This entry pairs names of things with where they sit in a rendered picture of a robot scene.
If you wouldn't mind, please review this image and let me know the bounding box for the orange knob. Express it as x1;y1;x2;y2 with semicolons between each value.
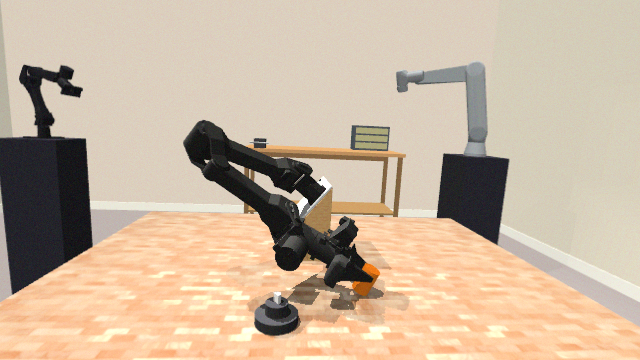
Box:
352;263;380;296

